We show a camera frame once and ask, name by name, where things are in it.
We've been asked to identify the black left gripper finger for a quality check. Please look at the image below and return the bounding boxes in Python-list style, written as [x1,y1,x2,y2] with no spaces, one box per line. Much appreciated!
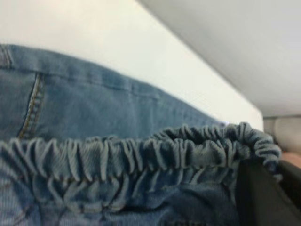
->
[237,160,301,226]

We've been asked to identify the blue denim jeans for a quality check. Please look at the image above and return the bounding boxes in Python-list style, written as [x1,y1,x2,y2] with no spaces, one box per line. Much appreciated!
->
[0,43,283,226]

